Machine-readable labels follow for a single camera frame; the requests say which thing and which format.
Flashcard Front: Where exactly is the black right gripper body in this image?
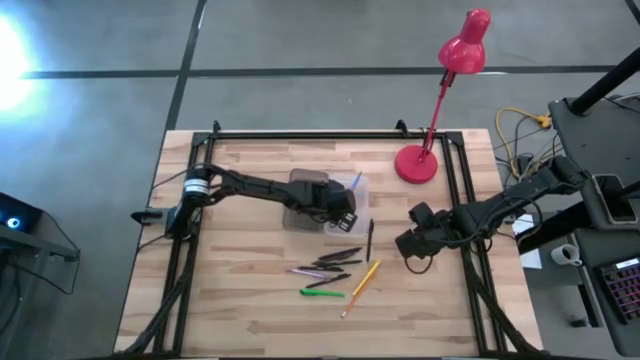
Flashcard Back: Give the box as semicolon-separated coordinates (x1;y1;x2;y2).
422;207;460;252

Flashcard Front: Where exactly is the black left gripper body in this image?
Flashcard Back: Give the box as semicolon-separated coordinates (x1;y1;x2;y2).
319;180;358;221

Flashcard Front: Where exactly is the dark brown pen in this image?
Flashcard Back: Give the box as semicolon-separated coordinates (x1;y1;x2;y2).
312;258;364;268

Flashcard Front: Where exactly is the smoky translucent box lid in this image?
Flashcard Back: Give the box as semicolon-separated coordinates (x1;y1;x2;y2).
281;168;331;233

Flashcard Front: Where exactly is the yellow highlighter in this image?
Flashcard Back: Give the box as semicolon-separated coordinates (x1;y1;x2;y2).
351;259;383;297

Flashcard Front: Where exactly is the translucent purple pen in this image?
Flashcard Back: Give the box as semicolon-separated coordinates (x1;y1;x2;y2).
286;267;331;280

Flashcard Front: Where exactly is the green pen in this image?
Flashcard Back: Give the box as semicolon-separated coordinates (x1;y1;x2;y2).
299;288;347;298

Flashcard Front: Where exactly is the orange pencil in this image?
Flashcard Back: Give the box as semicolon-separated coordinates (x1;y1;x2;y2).
340;279;370;320

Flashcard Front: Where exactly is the red desk lamp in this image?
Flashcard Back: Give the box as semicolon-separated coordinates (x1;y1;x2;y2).
393;8;492;185

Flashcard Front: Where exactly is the white paper sheet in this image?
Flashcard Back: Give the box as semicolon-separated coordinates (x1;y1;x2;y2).
512;214;544;271

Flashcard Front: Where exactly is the black square beam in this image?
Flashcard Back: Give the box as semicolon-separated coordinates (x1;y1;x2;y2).
516;180;640;255

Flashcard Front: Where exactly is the white mug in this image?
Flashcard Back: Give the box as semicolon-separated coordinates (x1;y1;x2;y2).
550;243;584;267

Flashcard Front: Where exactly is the grey side table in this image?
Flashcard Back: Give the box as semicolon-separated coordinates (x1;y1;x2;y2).
548;94;640;357

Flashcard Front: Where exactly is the black smartphone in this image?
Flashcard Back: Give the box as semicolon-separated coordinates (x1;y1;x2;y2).
591;173;639;225

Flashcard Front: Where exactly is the keyboard with coloured keys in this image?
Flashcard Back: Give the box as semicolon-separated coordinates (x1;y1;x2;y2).
598;257;640;325

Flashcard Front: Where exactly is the black table clamp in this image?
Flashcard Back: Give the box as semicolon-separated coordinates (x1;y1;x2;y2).
130;208;166;226

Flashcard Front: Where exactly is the black round pole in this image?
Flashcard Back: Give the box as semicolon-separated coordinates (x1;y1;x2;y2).
569;47;640;116

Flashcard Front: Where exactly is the black device with blue light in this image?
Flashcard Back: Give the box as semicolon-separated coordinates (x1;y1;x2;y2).
0;192;44;236

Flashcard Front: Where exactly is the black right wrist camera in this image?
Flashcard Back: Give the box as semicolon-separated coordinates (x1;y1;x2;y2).
408;201;435;227

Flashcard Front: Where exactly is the black aluminium table frame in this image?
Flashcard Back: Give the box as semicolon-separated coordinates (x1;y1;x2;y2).
122;119;539;357

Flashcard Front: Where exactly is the yellow cable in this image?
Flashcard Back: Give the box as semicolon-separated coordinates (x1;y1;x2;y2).
494;107;554;179

